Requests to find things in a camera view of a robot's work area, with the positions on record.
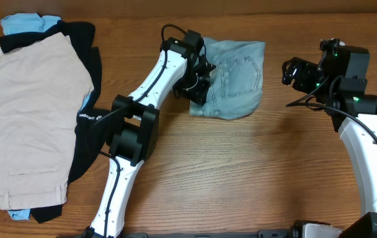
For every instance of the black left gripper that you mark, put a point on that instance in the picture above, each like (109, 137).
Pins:
(198, 86)

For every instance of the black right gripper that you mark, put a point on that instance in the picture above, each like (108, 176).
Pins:
(306, 71)

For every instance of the light blue denim shorts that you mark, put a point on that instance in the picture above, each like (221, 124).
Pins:
(236, 82)

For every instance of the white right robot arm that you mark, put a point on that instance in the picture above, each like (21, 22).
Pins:
(337, 85)

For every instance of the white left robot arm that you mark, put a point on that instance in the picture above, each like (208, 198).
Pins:
(132, 124)

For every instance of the black garment with logo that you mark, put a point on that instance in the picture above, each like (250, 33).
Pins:
(89, 141)

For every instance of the beige shorts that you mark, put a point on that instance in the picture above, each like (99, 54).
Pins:
(42, 89)

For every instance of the light blue garment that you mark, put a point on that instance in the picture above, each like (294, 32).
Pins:
(20, 23)

